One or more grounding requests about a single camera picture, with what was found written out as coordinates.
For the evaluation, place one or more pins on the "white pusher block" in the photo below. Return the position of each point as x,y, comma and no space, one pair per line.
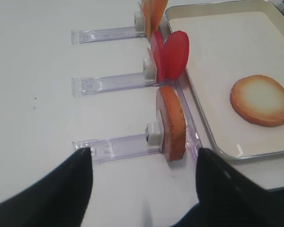
149,69
153,134
139,22

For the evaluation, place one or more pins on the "orange cheese slices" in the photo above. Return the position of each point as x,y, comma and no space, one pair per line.
153,11

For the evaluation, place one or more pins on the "white pusher block far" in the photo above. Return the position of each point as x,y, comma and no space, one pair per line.
139,22

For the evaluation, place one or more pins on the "clear rack rail near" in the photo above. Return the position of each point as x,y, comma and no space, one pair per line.
117,148

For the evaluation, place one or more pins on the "upright bread slice in rack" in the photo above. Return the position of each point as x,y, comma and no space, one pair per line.
174,123

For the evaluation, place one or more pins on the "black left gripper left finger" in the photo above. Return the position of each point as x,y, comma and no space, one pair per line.
60,199

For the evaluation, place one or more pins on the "clear rack rail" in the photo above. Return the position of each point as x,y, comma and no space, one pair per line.
90,36
117,148
91,86

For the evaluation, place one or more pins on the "clear rack rail middle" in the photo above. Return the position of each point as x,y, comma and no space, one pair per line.
91,86

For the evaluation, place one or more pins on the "clear rack rail far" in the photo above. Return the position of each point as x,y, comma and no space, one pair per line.
90,36

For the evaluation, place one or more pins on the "red tomato slice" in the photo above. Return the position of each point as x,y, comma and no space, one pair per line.
176,54
157,50

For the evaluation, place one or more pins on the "rear red tomato slice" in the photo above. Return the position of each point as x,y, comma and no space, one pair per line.
157,50

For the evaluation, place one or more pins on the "white pusher block middle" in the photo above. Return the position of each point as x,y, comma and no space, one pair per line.
149,69

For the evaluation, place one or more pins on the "front red tomato slice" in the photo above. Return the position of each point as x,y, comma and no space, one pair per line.
176,54

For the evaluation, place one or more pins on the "clear rack front bar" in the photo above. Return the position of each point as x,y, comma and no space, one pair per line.
193,142

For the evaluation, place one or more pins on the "white pusher block near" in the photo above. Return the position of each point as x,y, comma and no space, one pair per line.
153,134

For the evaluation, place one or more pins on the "white metal tray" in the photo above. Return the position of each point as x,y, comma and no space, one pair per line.
230,41

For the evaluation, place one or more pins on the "round bread slice on tray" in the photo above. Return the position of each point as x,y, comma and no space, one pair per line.
259,100

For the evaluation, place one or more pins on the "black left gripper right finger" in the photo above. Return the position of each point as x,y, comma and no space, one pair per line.
229,199

